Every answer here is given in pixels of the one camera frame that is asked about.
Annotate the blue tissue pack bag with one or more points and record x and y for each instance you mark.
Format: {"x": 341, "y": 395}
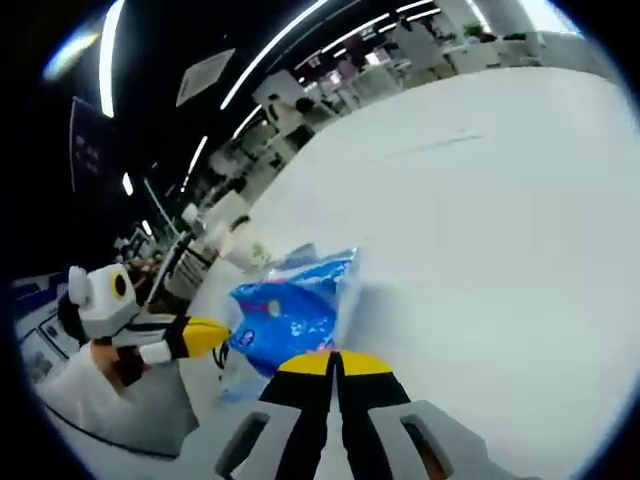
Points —
{"x": 290, "y": 320}

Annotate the square ceiling vent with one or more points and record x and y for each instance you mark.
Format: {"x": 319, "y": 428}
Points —
{"x": 205, "y": 77}

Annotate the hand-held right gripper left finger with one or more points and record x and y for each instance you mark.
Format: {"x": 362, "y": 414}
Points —
{"x": 295, "y": 420}

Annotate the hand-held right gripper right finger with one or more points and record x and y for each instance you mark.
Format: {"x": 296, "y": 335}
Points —
{"x": 380, "y": 420}

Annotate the white leaf-print paper cup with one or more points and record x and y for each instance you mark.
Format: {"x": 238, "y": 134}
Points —
{"x": 245, "y": 247}

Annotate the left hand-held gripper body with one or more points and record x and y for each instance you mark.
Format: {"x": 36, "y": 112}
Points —
{"x": 107, "y": 305}

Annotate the person's left hand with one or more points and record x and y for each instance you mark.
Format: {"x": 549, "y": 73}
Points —
{"x": 117, "y": 362}

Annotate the white table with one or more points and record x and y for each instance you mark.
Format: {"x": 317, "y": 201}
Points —
{"x": 475, "y": 225}

